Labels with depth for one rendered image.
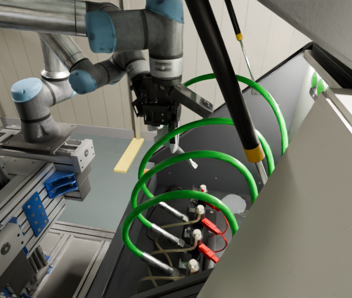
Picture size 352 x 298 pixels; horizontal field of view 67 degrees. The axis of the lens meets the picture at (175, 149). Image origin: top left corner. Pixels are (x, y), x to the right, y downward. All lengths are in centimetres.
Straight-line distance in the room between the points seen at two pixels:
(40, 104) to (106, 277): 71
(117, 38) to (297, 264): 47
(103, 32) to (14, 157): 93
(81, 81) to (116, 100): 215
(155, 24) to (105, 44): 10
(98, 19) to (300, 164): 44
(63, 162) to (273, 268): 108
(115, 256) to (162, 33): 60
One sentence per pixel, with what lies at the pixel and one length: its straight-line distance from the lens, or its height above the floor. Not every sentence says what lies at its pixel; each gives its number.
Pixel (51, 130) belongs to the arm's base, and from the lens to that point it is 123.
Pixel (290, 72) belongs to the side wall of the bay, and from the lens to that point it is 94.
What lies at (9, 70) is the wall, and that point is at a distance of 358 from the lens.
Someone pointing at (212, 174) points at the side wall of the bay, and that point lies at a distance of 113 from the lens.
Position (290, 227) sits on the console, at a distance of 22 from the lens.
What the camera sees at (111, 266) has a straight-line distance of 82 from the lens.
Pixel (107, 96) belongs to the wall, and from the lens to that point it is 302.
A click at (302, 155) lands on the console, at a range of 23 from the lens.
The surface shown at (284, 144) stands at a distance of 68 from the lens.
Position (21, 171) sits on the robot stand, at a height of 95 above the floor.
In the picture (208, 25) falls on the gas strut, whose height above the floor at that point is 159.
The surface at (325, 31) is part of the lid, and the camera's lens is 21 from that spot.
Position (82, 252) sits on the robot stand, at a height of 21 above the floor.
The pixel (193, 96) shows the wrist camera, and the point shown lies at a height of 138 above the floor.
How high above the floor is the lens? 162
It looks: 34 degrees down
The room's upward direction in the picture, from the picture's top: straight up
